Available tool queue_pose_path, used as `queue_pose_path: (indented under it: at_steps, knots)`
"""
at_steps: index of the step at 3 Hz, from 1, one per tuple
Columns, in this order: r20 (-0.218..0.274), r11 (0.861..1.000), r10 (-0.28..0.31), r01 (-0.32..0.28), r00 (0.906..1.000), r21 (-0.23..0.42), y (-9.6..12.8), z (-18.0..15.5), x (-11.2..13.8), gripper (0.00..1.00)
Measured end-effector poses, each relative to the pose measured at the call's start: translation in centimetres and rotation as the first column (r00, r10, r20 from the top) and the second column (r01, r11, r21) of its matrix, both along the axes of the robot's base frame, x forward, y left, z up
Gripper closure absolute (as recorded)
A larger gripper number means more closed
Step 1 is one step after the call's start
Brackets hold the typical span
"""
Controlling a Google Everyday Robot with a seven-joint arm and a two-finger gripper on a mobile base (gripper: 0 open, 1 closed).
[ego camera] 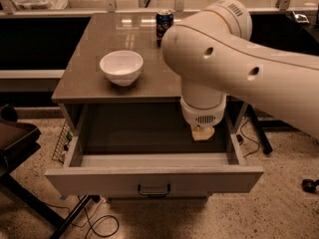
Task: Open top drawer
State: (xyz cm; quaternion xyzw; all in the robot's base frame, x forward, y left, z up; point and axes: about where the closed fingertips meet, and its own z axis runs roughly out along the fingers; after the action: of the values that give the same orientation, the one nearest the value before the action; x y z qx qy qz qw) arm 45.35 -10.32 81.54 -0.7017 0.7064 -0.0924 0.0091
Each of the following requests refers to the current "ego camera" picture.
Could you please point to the white ceramic bowl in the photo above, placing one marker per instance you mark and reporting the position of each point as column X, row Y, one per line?
column 122, row 67

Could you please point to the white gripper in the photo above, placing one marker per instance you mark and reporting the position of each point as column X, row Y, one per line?
column 202, row 116

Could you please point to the dark chair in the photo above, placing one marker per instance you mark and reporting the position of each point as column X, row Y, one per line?
column 18, row 141

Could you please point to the black caster wheel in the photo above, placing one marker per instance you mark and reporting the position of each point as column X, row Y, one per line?
column 309, row 185

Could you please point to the grey drawer cabinet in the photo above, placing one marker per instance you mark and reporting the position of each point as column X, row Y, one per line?
column 83, row 82

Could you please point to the black table leg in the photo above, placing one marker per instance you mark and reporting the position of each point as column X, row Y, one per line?
column 267, row 148

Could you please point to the wire basket with items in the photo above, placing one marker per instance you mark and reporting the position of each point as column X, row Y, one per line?
column 63, row 144

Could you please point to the blue soda can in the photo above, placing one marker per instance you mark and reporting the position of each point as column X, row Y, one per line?
column 164, row 20

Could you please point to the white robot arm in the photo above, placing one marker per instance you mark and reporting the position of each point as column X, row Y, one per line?
column 212, row 53

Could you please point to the grey drawer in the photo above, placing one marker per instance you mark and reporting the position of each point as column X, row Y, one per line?
column 147, row 150

